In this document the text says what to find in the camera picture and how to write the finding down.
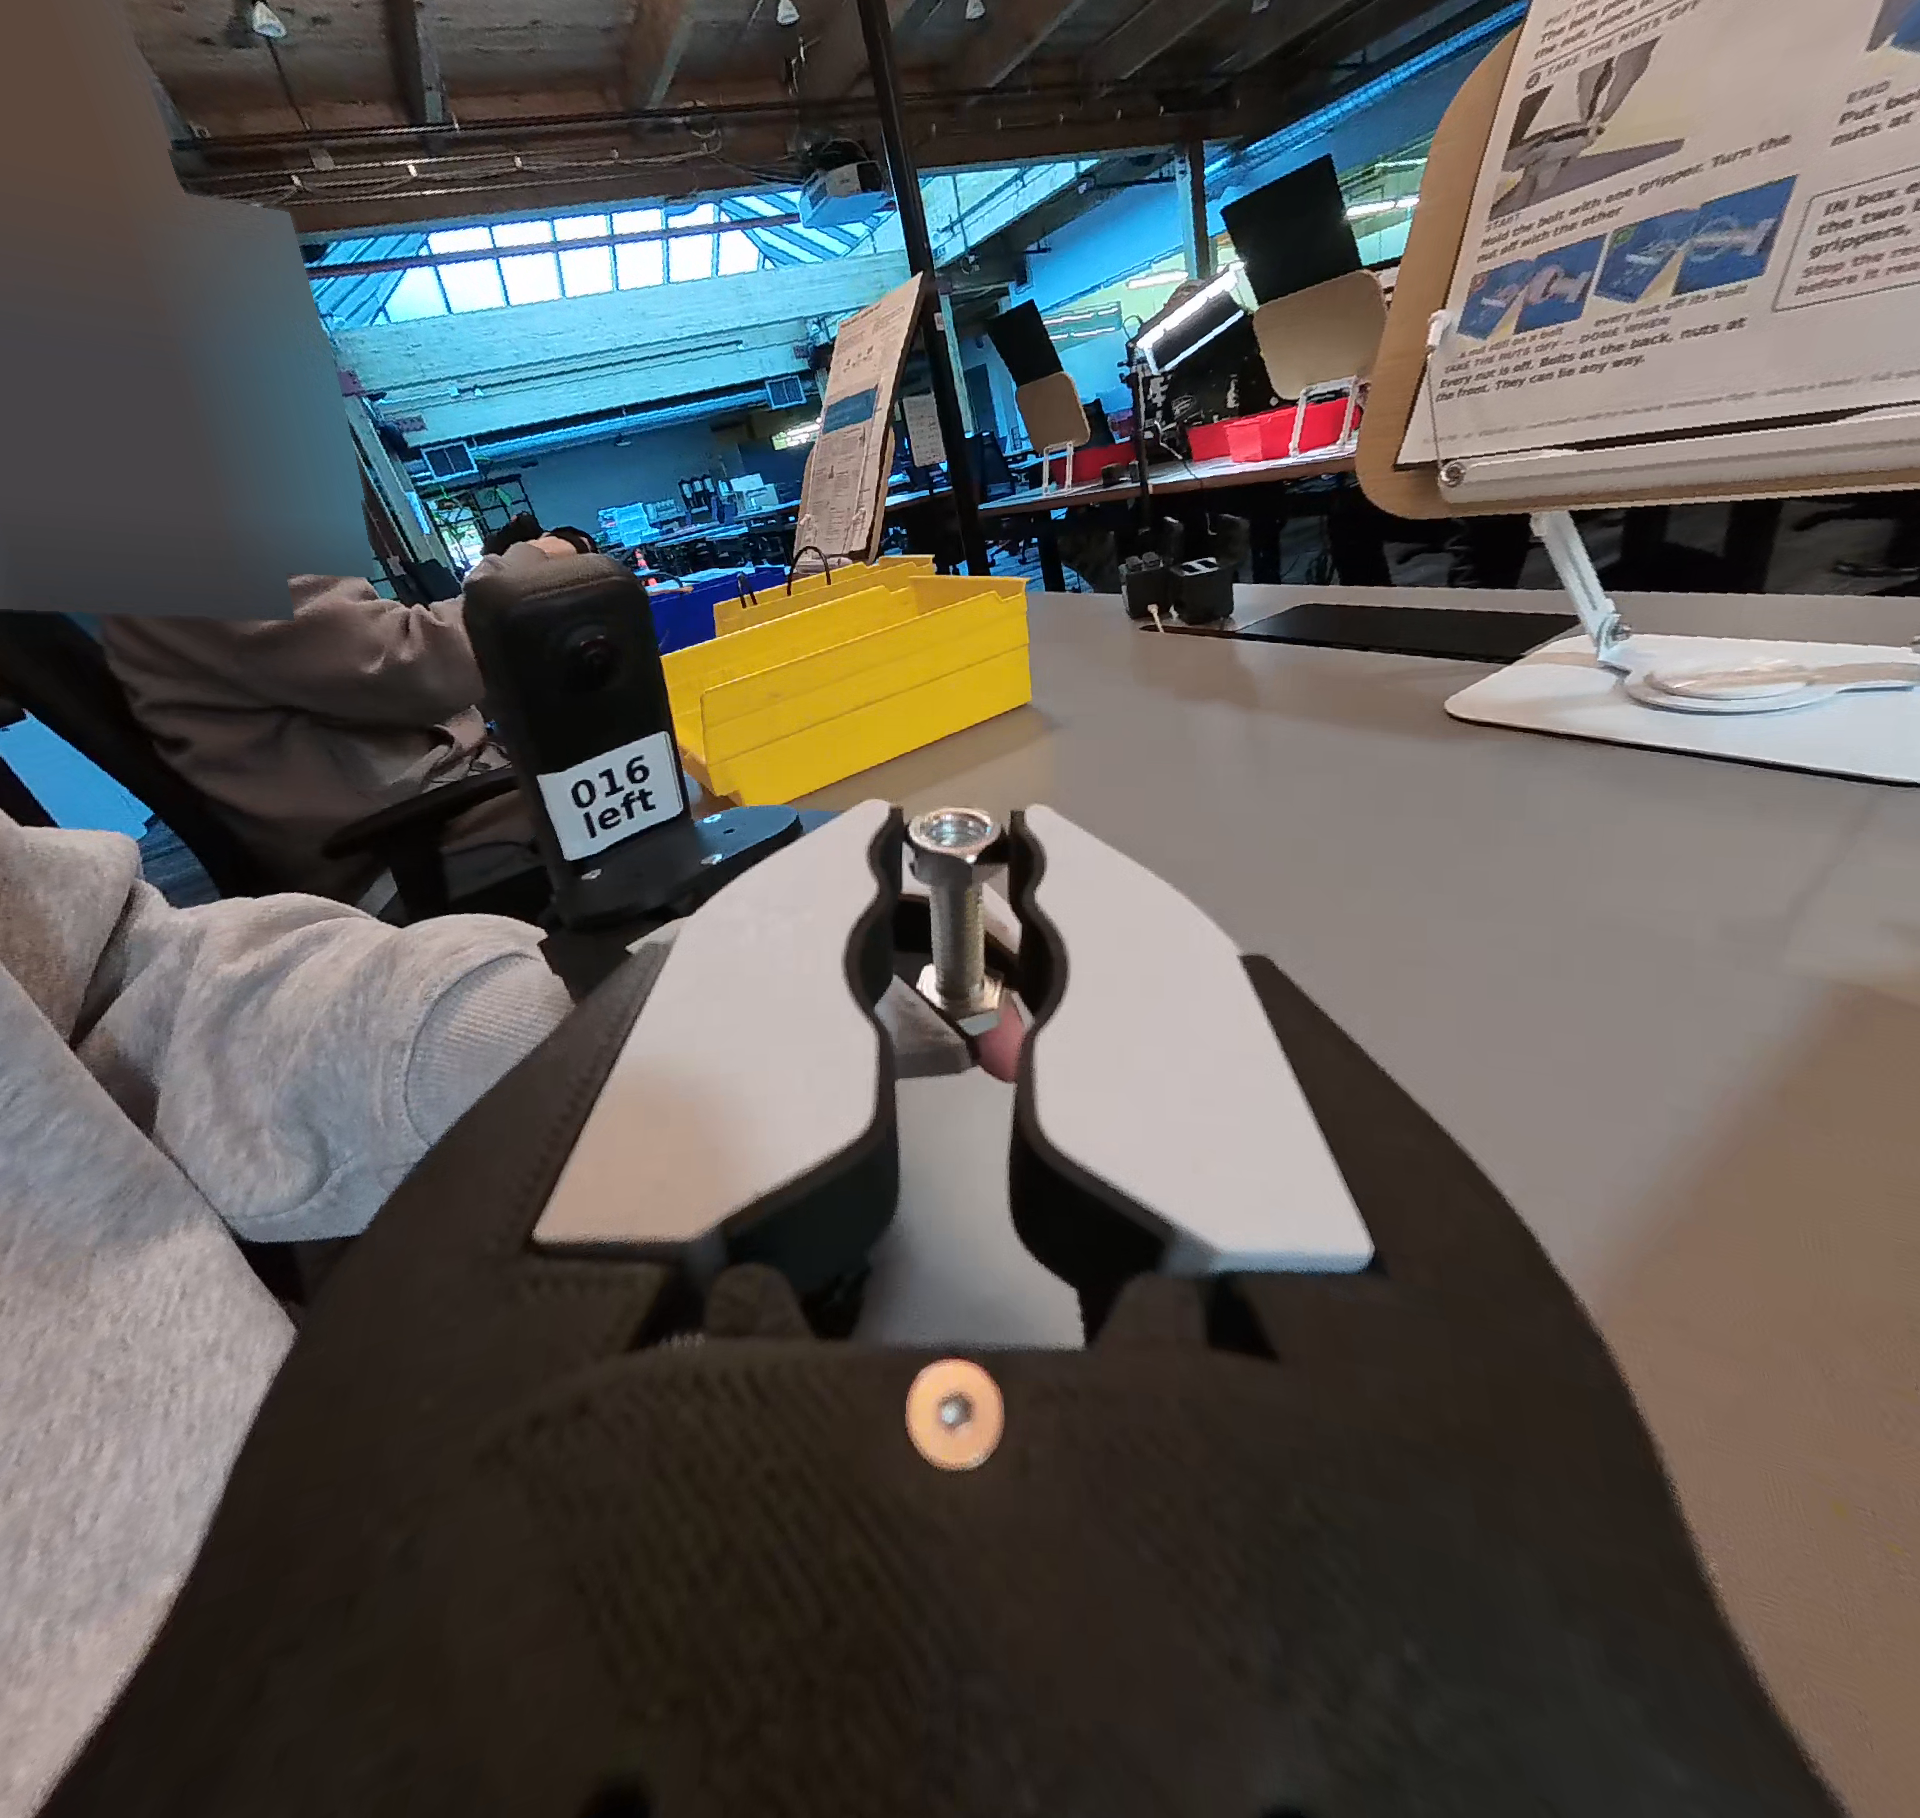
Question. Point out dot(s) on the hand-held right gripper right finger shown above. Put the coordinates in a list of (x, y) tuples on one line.
[(1184, 1083)]

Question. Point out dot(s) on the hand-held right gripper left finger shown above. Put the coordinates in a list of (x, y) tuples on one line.
[(720, 1068)]

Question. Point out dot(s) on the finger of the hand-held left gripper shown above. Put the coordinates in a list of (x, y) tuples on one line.
[(922, 1046)]

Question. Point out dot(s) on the silver bolt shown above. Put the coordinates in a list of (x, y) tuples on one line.
[(957, 932)]

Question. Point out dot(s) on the silver hex nut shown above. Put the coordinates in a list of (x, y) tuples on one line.
[(954, 836)]

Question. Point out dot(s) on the person's left forearm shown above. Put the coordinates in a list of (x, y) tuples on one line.
[(344, 1053)]

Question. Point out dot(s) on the grey desk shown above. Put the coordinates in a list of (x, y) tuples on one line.
[(1424, 949)]

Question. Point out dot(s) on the bright desk lamp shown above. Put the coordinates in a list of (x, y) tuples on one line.
[(1188, 319)]

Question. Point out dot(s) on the person's left hand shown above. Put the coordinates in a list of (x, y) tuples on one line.
[(1004, 1051)]

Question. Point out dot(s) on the blue plastic bin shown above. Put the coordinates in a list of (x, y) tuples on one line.
[(690, 619)]

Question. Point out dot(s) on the black office chair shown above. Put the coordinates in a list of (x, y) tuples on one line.
[(421, 813)]

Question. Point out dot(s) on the yellow plastic bin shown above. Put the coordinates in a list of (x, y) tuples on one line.
[(870, 708), (819, 591)]

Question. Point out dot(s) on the cardboard document stand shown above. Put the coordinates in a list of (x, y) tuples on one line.
[(862, 422)]

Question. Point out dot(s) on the black battery charger dock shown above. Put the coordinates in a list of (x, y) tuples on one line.
[(1192, 589)]

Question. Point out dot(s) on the small rounded wooden stand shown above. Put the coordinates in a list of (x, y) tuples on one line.
[(1053, 417)]

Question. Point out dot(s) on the ceiling projector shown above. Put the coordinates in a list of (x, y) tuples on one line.
[(845, 190)]

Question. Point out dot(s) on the black steel column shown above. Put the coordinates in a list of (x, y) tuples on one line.
[(908, 228)]

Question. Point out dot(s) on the small black panel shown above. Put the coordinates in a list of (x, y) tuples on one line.
[(1025, 345)]

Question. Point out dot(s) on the small red plastic bin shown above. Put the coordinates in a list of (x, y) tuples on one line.
[(1102, 463)]

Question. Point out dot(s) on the large red plastic bin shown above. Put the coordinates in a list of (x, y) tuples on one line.
[(1268, 434)]

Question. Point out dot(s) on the person's grey sweater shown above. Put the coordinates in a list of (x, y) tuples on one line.
[(104, 1398)]

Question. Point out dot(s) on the large rounded wooden stand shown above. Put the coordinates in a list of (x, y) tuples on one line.
[(1320, 340)]

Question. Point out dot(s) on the wooden document stand white base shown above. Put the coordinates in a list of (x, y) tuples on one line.
[(1680, 477)]

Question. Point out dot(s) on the large black panel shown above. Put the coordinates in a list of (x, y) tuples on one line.
[(1291, 228)]

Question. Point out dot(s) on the printed instruction sheet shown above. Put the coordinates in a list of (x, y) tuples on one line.
[(1680, 198)]

